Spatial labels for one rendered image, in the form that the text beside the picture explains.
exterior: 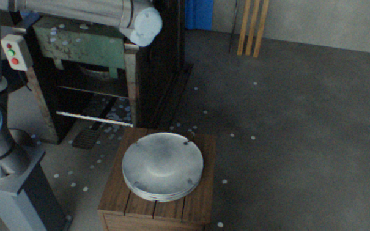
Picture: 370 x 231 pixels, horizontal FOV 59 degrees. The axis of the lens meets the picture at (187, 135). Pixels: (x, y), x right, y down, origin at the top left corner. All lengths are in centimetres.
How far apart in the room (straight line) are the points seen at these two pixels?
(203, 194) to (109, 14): 65
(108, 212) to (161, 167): 23
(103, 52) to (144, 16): 57
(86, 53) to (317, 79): 157
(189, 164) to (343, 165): 96
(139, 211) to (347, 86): 176
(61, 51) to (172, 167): 72
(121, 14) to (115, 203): 60
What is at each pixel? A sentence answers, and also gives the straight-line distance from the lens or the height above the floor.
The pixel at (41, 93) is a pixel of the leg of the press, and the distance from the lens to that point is 167.
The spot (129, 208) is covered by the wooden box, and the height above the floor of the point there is 35.
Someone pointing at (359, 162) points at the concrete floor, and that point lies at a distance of 194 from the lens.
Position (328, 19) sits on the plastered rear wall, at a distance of 275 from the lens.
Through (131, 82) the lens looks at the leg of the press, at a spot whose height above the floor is 48.
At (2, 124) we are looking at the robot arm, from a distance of 107.
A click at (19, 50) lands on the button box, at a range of 149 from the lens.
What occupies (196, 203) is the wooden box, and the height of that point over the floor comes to 35.
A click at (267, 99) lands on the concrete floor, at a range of 213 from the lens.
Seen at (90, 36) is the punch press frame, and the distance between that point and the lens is 141.
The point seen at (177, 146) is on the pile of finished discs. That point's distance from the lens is 123.
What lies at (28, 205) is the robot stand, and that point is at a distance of 124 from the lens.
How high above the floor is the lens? 129
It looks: 46 degrees down
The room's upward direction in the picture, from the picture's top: 2 degrees clockwise
